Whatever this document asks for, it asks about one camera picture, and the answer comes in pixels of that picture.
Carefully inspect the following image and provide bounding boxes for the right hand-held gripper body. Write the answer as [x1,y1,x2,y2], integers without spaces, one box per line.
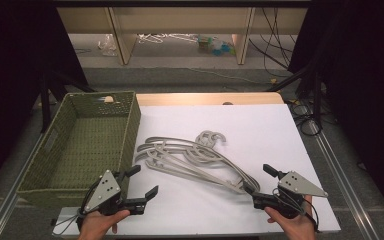
[251,170,329,220]

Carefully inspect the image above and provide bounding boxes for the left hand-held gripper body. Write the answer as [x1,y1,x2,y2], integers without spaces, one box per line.
[83,169,148,216]

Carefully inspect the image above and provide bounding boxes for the green woven basket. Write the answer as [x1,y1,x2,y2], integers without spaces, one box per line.
[16,90,142,208]

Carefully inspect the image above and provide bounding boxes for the person's left hand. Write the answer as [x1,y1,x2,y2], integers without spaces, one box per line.
[77,208,131,240]

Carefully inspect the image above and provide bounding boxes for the person's right hand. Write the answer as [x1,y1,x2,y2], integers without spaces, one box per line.
[264,195,318,240]

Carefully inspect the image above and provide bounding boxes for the white table sheet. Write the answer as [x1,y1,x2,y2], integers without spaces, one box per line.
[51,103,342,236]

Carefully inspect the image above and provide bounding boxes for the black metal stand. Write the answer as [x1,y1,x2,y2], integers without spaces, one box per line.
[264,61,325,130]
[39,70,98,134]

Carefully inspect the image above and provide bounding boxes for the clear plastic bag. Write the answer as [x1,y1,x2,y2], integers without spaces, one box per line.
[97,33,119,57]

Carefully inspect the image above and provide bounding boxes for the colourful plastic toys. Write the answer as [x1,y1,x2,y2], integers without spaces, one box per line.
[197,34,237,57]

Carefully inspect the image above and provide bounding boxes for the right hand-held gripper cable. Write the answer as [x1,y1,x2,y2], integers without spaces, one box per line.
[271,187,321,233]

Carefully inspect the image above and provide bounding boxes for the hand-held gripper cable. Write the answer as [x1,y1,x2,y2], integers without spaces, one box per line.
[51,181,103,235]
[271,187,321,233]

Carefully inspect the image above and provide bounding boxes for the left hand-held gripper cable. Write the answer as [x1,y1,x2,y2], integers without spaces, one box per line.
[51,181,103,235]

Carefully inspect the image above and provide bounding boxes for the coiled black floor cables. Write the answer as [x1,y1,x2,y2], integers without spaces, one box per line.
[288,98,325,137]

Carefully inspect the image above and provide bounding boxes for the thin light floor cable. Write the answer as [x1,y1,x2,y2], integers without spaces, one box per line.
[186,66,276,86]

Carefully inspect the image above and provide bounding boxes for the hanging black cables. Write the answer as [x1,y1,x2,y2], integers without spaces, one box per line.
[248,7,298,70]

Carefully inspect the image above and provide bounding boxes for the white wire hangers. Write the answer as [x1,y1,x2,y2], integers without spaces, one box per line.
[137,32,200,45]

